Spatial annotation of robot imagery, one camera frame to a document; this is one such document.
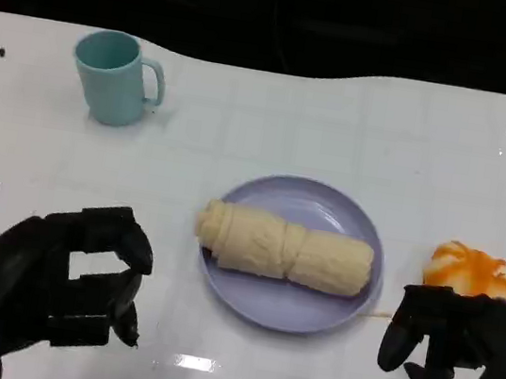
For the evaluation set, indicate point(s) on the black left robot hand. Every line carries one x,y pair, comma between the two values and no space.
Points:
26,270

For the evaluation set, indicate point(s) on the orange and white bread roll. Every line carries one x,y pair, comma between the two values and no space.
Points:
474,272

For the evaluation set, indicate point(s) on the pale green mug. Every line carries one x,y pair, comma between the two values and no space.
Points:
111,87

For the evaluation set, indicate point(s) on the lilac plate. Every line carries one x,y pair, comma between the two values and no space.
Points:
292,310

